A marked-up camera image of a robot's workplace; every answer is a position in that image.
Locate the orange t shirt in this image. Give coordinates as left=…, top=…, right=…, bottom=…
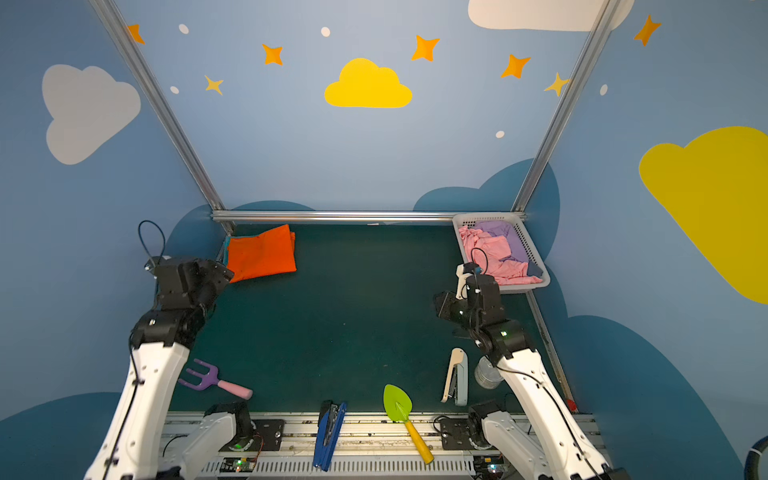
left=226, top=225, right=297, bottom=283

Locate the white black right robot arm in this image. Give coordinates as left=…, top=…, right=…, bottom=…
left=433, top=276, right=630, bottom=479

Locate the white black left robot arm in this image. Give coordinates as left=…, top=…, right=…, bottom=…
left=85, top=257, right=254, bottom=479

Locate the folded teal t shirt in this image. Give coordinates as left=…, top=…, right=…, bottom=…
left=221, top=236, right=232, bottom=265

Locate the pink t shirt in basket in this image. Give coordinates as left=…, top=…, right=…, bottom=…
left=457, top=224, right=542, bottom=286

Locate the purple t shirt in basket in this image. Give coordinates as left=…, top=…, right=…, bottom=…
left=475, top=219, right=544, bottom=278

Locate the white perforated plastic basket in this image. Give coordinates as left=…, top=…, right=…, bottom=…
left=452, top=212, right=550, bottom=294

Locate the white grey stapler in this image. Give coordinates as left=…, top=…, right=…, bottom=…
left=441, top=348, right=468, bottom=407

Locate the purple toy garden fork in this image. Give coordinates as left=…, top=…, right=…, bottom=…
left=177, top=358, right=253, bottom=400

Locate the green yellow toy trowel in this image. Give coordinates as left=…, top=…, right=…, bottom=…
left=383, top=384, right=434, bottom=465

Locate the right green circuit board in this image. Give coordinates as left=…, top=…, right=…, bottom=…
left=472, top=455, right=507, bottom=480

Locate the green circuit board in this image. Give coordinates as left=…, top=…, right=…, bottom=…
left=219, top=457, right=257, bottom=473
left=472, top=455, right=507, bottom=480

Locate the left green circuit board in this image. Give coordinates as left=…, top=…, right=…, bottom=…
left=219, top=457, right=257, bottom=473

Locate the blue stapler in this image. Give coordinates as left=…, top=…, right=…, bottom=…
left=313, top=401, right=347, bottom=472

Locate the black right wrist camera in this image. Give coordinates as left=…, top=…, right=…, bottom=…
left=455, top=262, right=482, bottom=300

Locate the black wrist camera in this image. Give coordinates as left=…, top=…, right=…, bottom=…
left=455, top=262, right=482, bottom=300
left=144, top=255, right=171, bottom=273

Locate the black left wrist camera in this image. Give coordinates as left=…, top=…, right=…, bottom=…
left=144, top=255, right=171, bottom=273

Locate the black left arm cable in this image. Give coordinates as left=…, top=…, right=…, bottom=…
left=137, top=219, right=167, bottom=260

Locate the aluminium back frame rail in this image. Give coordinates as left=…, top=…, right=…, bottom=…
left=211, top=209, right=528, bottom=225

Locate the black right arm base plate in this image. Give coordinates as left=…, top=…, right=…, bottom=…
left=433, top=415, right=482, bottom=451

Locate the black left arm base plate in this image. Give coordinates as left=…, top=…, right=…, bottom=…
left=229, top=418, right=286, bottom=452

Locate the aluminium front rail bed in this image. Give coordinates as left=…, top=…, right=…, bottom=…
left=95, top=411, right=619, bottom=480

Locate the aluminium left frame post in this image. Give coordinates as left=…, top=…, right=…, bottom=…
left=89, top=0, right=226, bottom=213

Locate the aluminium frame post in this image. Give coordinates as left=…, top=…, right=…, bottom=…
left=511, top=0, right=622, bottom=214
left=89, top=0, right=226, bottom=213

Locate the aluminium right frame post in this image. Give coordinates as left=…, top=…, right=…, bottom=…
left=511, top=0, right=622, bottom=214

